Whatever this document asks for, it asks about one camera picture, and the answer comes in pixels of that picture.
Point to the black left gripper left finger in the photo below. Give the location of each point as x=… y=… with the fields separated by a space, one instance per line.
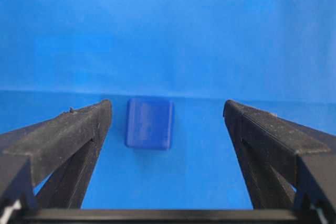
x=49 y=164

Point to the blue table cloth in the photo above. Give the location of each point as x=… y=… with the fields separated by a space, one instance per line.
x=275 y=55

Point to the blue plastic block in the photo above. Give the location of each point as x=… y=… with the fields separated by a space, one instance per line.
x=150 y=123

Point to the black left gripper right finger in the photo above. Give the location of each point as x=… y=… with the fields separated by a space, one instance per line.
x=284 y=164

